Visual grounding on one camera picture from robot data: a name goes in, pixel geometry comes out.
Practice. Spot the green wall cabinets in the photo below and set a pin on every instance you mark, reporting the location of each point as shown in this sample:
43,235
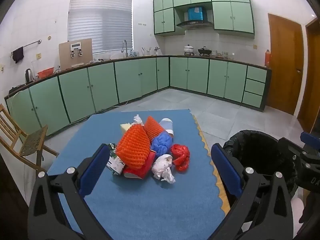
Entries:
230,10

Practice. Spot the blue and white paper cup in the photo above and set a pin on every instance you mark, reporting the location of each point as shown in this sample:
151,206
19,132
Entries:
167,125

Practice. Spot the white tissue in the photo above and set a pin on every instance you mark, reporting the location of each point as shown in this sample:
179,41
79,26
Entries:
138,120
162,166

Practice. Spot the white cooking pot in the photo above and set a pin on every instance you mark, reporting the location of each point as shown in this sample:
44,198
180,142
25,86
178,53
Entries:
189,50

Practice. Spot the black wok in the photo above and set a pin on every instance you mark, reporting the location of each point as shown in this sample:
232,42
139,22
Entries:
205,51

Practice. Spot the metal towel rail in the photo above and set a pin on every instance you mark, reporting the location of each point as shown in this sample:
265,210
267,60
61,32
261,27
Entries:
30,44

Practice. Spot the dark hanging towel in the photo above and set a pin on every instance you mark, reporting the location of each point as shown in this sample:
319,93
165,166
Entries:
18,55

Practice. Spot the blue table mat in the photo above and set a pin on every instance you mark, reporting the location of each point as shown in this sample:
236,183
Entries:
150,205

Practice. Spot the red paper cup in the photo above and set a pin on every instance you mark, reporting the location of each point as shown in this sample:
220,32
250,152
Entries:
141,171

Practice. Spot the utensil holder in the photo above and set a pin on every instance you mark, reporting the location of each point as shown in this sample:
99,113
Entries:
147,52

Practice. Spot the wooden door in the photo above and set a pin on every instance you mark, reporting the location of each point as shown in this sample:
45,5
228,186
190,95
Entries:
285,65

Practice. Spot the steel electric kettle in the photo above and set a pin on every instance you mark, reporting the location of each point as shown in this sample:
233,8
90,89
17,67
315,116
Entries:
28,76

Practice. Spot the green base cabinets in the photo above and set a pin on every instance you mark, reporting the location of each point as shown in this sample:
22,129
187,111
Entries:
100,87

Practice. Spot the red plastic basin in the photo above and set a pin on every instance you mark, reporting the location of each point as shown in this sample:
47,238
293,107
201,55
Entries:
45,72

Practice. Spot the person's right hand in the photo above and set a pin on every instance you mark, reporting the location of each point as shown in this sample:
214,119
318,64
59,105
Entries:
311,215

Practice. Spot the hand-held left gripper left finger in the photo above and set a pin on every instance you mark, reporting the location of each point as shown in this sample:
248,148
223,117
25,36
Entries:
96,167

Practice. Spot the steel kitchen faucet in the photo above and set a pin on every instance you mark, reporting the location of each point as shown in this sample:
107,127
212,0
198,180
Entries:
125,47

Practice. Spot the black bag lined trash bin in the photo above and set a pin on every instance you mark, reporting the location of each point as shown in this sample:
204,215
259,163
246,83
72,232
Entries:
260,150

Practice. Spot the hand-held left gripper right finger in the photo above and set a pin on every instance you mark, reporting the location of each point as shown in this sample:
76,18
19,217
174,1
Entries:
225,170

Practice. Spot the green and white milk carton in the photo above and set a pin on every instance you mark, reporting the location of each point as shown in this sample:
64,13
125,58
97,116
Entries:
115,162

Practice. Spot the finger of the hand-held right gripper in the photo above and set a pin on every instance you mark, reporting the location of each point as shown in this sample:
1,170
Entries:
311,140
292,150

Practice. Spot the range hood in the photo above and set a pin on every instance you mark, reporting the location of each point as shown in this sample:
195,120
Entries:
195,15

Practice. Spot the white window blind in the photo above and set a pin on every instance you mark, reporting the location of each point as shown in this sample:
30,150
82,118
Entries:
100,22

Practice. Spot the large orange foam net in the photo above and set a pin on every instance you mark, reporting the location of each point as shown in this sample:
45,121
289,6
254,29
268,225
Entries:
132,147

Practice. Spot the small orange foam net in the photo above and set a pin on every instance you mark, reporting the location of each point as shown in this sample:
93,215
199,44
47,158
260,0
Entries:
152,127

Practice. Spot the red plastic bag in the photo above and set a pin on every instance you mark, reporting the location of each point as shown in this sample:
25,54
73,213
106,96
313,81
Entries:
181,155

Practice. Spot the wooden chair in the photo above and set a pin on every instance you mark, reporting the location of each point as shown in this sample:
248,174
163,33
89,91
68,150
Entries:
30,142

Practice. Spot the red thermos bottle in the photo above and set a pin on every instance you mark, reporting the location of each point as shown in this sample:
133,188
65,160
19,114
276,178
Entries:
267,58

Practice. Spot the blue plastic bag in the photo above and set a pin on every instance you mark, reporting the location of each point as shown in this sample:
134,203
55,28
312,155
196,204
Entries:
161,142

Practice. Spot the yellow sponge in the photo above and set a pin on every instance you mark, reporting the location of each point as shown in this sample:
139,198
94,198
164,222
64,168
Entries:
124,128

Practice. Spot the wooden door frame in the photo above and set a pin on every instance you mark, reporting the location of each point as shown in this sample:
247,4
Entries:
312,80

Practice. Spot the row of glass jars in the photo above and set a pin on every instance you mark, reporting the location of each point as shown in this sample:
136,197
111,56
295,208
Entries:
223,55

